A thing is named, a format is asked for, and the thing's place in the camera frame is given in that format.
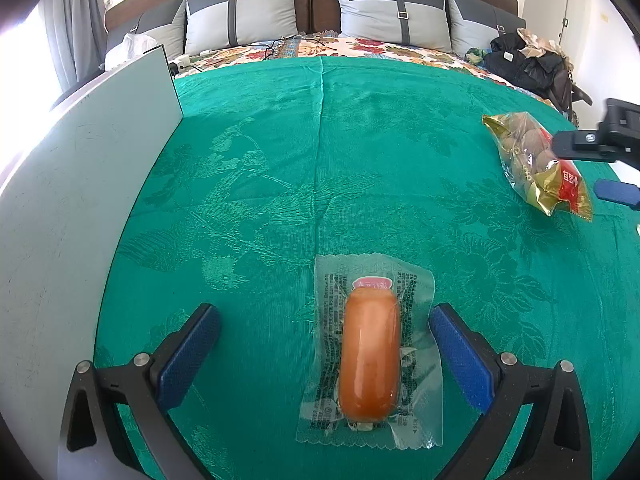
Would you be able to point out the black jacket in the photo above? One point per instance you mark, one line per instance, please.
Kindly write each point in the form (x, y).
(520, 67)

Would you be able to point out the floral bedsheet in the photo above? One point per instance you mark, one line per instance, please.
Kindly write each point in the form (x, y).
(400, 50)

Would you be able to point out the white power strip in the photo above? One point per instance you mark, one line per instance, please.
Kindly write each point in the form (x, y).
(181, 63)

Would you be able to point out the green patterned cloth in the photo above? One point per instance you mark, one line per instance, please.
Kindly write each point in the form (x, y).
(475, 54)

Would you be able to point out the beige patterned cloth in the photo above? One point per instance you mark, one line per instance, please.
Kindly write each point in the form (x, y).
(542, 42)

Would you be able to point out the clear-packed orange sausage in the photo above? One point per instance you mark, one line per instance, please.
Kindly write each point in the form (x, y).
(370, 355)

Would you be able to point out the grey two-tone pillow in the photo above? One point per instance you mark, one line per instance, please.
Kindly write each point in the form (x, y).
(160, 27)
(250, 20)
(375, 15)
(475, 25)

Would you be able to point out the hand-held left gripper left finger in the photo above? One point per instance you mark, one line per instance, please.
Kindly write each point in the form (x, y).
(190, 352)

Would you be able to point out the gold red-label nut bag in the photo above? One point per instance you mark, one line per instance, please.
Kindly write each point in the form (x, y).
(525, 160)

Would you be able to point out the grey curtain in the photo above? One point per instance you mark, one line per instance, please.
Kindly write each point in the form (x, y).
(72, 25)

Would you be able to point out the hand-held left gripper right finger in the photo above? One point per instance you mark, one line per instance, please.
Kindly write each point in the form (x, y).
(462, 355)

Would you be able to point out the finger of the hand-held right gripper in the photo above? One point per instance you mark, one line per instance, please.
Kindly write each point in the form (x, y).
(617, 192)
(585, 144)

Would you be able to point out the green patterned blanket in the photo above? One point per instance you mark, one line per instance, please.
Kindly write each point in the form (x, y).
(375, 185)

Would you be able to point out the clear plastic bag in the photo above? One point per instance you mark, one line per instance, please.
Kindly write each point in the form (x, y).
(130, 47)

